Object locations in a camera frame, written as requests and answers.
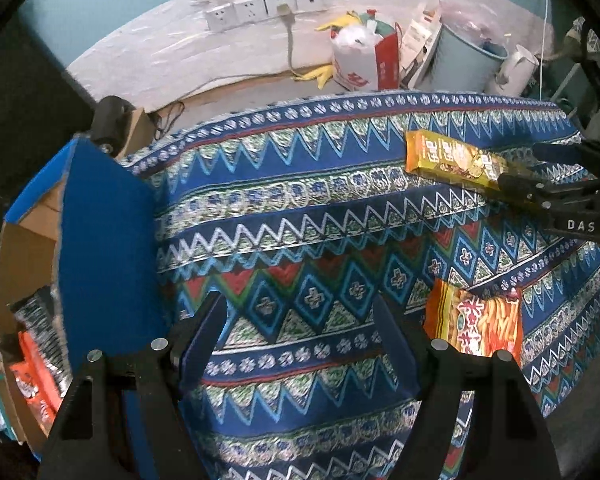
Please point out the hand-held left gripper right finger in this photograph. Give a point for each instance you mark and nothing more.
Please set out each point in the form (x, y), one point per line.
(395, 345)

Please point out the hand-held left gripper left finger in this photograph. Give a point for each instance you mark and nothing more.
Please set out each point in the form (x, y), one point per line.
(202, 350)

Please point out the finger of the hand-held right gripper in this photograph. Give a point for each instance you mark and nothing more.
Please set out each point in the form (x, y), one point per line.
(522, 187)
(565, 152)

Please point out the orange fries snack packet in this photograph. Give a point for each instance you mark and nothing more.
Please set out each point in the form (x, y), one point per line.
(470, 325)

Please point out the long yellow biscuit packet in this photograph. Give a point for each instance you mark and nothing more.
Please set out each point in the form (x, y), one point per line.
(445, 157)

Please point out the blue cardboard box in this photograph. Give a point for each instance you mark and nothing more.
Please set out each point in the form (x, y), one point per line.
(105, 240)

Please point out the silver snack packet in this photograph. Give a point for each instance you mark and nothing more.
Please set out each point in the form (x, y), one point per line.
(37, 325)

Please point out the orange red snack packet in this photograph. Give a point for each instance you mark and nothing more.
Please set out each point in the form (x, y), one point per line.
(32, 385)

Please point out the white kettle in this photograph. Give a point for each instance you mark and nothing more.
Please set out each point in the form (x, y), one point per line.
(512, 67)

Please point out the blue grey bin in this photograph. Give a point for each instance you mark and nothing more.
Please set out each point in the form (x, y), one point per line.
(462, 67)

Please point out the patterned blue tablecloth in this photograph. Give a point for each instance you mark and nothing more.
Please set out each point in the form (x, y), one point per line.
(305, 200)

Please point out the white carton boxes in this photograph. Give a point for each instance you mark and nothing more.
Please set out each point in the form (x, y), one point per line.
(417, 40)

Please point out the red paper bag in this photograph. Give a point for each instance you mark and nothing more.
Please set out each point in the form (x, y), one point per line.
(387, 62)

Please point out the white plastic bag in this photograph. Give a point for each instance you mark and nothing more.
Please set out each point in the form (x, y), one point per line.
(352, 60)

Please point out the brown cardboard piece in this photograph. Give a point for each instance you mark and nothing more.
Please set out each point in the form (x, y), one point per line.
(139, 127)

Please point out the banana peel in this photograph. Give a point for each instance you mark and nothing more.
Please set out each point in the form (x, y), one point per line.
(342, 20)
(317, 76)

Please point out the black cylinder object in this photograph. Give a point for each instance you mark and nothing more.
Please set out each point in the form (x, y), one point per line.
(110, 120)

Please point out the dark cabinet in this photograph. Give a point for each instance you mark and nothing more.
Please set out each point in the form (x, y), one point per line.
(25, 125)

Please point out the dark metal frame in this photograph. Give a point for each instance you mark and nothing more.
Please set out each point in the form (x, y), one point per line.
(587, 55)

